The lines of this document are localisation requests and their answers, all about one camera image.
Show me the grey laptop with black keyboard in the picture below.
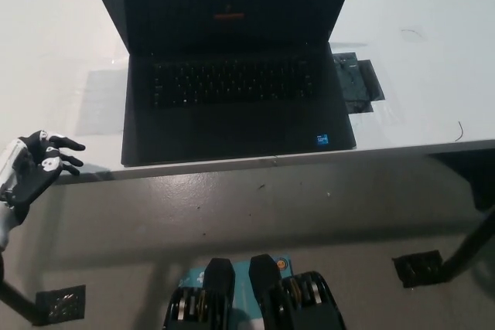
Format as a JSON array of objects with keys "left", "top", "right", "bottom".
[{"left": 89, "top": 0, "right": 363, "bottom": 168}]

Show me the black table frame bracket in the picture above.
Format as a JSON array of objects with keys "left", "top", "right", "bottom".
[{"left": 428, "top": 149, "right": 495, "bottom": 212}]

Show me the thin dark curled thread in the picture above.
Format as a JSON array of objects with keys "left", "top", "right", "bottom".
[{"left": 400, "top": 28, "right": 425, "bottom": 42}]

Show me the black table leg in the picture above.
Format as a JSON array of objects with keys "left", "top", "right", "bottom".
[
  {"left": 0, "top": 254, "right": 39, "bottom": 324},
  {"left": 439, "top": 206, "right": 495, "bottom": 283}
]

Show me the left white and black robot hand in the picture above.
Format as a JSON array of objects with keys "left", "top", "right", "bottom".
[{"left": 0, "top": 129, "right": 87, "bottom": 227}]

